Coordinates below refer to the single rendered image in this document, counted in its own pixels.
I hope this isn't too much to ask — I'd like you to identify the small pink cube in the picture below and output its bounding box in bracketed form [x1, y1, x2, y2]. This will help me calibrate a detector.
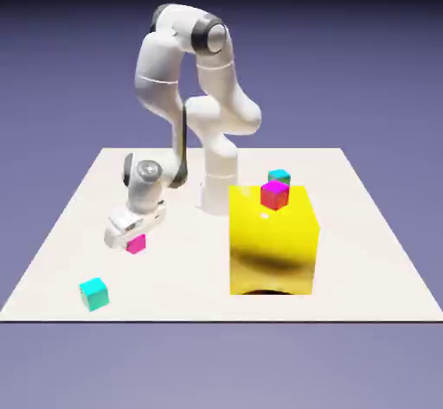
[125, 233, 147, 255]

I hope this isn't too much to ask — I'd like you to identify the large yellow box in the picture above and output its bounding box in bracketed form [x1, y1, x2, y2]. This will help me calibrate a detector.
[228, 184, 321, 297]

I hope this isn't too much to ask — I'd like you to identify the small teal cube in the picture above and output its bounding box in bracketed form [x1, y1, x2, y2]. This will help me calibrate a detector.
[267, 169, 292, 187]

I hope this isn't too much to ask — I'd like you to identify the small cyan cube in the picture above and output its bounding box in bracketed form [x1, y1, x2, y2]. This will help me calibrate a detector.
[79, 277, 111, 312]

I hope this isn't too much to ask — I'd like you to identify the small magenta red cube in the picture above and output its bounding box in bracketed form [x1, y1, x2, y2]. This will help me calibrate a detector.
[260, 180, 291, 212]

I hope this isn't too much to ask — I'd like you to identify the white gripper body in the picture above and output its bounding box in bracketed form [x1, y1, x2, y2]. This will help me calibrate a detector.
[103, 200, 168, 250]

